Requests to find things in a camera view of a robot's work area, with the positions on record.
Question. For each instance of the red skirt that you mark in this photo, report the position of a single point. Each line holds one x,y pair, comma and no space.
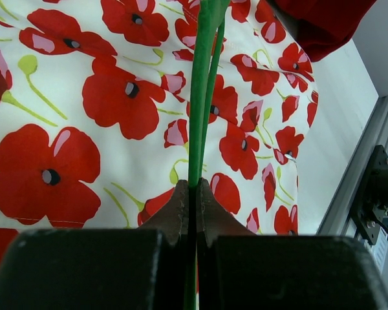
323,26

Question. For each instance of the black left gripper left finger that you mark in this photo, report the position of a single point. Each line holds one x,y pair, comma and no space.
142,268

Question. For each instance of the aluminium mounting rail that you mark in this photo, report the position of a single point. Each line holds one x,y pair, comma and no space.
337,218

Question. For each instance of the red poppy print cloth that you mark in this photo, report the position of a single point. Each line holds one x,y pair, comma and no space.
94,114

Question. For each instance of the green clothes hanger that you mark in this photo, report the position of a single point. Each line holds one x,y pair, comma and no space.
208,46

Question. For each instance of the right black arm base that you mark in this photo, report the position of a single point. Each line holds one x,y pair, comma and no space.
369,209

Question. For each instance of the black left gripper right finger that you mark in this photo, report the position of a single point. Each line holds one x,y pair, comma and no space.
242,270

